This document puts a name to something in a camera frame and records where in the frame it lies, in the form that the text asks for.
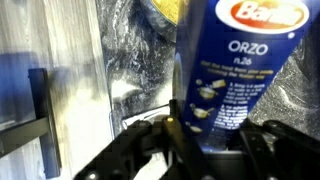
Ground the blue pasta box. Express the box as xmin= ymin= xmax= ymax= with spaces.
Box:
xmin=172 ymin=0 xmax=320 ymax=153

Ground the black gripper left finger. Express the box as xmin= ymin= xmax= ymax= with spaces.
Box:
xmin=73 ymin=98 xmax=214 ymax=180

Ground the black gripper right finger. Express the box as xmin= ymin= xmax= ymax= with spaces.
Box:
xmin=238 ymin=118 xmax=320 ymax=180

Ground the black metal frame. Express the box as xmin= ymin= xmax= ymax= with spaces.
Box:
xmin=0 ymin=67 xmax=63 ymax=180

